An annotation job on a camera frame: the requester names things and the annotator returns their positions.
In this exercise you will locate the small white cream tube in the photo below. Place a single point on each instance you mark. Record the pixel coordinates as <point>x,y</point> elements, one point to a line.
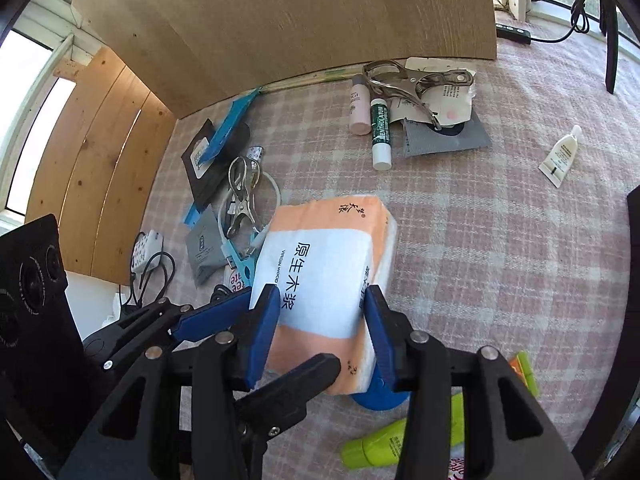
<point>561,157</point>

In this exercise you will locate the green white lip balm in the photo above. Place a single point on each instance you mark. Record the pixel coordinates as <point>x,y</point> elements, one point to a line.
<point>380,130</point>

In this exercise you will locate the silver hole punch pliers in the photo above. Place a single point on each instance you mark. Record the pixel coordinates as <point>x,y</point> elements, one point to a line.
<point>391,79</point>

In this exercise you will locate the plaid tablecloth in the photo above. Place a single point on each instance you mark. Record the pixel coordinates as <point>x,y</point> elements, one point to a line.
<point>488,250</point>

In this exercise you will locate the pink small bottle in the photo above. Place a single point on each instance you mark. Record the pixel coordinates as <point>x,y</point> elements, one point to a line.
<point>359,106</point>

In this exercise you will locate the orange white tissue pack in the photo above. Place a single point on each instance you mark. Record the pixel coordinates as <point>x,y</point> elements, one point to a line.
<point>322,256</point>

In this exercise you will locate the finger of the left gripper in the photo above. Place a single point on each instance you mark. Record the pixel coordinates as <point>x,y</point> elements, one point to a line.
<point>115,347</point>
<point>280,405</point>

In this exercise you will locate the green tube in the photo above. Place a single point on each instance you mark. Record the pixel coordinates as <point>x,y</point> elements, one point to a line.
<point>383,447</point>

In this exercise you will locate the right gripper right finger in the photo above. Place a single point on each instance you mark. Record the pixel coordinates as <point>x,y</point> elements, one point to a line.
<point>416,362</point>

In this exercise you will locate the wooden back board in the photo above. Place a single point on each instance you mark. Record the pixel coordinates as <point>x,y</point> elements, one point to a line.
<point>193,53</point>

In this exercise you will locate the wooden side panel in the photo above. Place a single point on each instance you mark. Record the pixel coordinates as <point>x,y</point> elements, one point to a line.
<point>98,167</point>

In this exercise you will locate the patterned tissue packet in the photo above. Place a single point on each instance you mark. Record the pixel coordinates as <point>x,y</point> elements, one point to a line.
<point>146,252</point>

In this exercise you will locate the grey tea sachet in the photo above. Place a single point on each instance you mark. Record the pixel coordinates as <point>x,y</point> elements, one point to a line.
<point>423,139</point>

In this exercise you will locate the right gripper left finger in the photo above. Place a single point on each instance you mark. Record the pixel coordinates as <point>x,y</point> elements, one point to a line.
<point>230,360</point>

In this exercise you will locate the patterned usb stick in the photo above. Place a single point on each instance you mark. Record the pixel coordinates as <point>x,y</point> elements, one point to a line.
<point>255,153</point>

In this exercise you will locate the black wet wipes pack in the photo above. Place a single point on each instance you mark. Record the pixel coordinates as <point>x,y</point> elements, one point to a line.
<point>205,177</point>

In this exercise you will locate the white torn paper packet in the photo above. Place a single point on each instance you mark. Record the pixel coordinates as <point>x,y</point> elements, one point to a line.
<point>451,105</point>

